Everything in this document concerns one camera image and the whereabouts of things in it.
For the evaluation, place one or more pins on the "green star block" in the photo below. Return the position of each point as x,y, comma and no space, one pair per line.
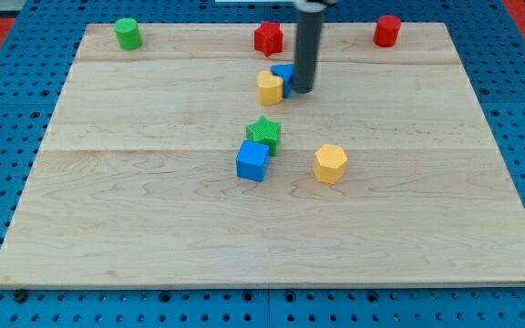
266,132

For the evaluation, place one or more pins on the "blue triangle block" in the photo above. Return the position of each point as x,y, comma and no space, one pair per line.
285,72

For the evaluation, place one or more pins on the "blue cube block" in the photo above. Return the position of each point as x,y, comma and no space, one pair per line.
252,160

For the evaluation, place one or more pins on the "red cylinder block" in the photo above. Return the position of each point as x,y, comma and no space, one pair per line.
387,30

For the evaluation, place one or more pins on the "green cylinder block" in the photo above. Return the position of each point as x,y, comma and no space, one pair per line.
128,34

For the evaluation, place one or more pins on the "yellow heart block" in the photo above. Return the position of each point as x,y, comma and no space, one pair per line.
269,88

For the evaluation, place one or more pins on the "red star block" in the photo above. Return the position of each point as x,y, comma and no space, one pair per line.
268,38

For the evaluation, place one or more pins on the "yellow hexagon block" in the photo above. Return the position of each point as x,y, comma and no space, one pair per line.
330,162

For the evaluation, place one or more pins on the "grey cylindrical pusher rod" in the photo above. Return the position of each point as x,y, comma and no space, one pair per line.
310,17

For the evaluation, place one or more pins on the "light wooden board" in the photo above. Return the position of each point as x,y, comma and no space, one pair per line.
135,184

